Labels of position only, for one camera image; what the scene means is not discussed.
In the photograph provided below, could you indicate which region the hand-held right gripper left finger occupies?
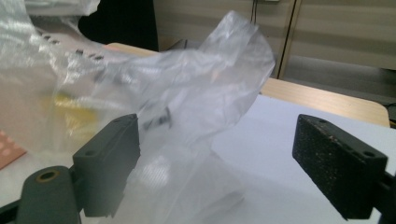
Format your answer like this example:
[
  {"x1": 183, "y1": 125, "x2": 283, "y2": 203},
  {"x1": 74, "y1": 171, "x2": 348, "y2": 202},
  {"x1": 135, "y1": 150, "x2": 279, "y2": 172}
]
[{"x1": 72, "y1": 113, "x2": 141, "y2": 218}]

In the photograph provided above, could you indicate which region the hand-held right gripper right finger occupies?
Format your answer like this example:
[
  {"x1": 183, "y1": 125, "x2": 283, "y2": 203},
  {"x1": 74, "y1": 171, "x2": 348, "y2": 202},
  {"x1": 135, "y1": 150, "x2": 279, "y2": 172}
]
[{"x1": 291, "y1": 114, "x2": 389, "y2": 220}]

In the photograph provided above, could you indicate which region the clear plastic bag yellow face print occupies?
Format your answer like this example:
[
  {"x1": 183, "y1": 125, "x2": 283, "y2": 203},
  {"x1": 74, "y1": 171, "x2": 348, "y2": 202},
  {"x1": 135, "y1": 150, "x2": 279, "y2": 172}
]
[{"x1": 0, "y1": 0, "x2": 276, "y2": 224}]

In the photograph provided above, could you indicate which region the white table mat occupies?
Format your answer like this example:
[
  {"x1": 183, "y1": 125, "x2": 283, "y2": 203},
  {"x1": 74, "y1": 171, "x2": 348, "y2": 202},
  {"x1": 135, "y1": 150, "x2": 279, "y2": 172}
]
[{"x1": 0, "y1": 94, "x2": 396, "y2": 224}]

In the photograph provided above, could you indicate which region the dark thin metal post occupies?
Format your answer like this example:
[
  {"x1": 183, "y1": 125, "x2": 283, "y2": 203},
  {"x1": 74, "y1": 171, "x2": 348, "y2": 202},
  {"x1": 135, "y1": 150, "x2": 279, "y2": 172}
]
[{"x1": 276, "y1": 0, "x2": 297, "y2": 79}]

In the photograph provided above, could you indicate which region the black cable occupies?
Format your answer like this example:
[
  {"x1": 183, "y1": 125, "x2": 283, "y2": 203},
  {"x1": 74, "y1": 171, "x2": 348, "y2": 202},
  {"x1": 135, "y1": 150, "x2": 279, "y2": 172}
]
[{"x1": 250, "y1": 0, "x2": 259, "y2": 25}]

